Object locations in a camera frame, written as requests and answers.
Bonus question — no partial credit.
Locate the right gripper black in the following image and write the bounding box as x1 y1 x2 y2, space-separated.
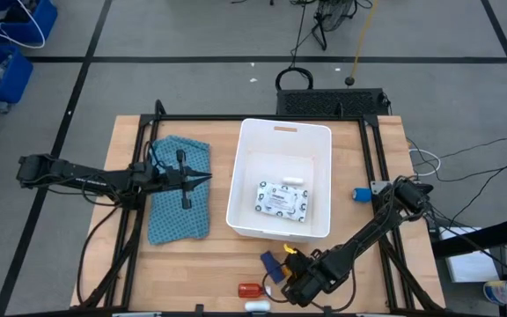
282 248 353 308

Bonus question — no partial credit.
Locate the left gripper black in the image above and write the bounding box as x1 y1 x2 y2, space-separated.
160 149 214 210

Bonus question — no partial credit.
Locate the navy blue knit bandage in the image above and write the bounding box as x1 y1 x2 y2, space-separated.
260 250 286 284

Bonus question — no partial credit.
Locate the yellow plastic item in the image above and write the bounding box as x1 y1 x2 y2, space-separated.
282 243 298 279

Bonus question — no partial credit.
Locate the orange bottle with white cap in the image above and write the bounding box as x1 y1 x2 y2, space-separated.
237 283 273 299

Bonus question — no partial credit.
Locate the white printed gauze packet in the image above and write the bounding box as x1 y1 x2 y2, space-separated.
254 180 310 224

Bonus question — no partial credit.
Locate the bright blue bandage roll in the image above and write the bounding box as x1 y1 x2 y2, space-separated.
352 187 373 203

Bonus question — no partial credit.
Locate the white perforated plastic basket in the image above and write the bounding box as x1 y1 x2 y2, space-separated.
225 117 333 244

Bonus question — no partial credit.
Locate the blue storage bin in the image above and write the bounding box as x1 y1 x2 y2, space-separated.
0 0 59 45
0 45 34 107

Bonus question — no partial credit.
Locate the white small object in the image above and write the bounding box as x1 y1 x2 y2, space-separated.
244 299 272 313

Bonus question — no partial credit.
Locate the teal patterned cloth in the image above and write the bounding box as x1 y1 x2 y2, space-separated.
146 135 213 247

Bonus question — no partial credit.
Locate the black perforated computer case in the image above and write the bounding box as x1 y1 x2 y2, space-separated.
276 87 390 118

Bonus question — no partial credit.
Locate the white cardboard box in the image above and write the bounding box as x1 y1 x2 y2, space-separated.
437 226 501 284

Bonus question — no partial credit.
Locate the black flat beam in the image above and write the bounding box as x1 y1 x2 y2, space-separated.
431 216 507 260

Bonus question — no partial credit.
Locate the white blue printed container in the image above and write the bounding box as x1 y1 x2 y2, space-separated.
483 280 507 306

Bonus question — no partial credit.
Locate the black floor fan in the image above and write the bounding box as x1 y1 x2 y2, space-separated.
310 0 360 52

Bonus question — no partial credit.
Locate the black metal rig frame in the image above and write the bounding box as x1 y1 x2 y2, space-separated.
75 99 446 314

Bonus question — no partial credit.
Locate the coiled black cable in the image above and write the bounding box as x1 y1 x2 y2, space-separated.
275 66 315 92

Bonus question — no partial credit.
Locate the white looped cable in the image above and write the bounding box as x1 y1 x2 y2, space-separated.
0 0 47 49

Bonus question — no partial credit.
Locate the yellow cable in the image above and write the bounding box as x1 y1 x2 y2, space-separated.
344 0 380 87

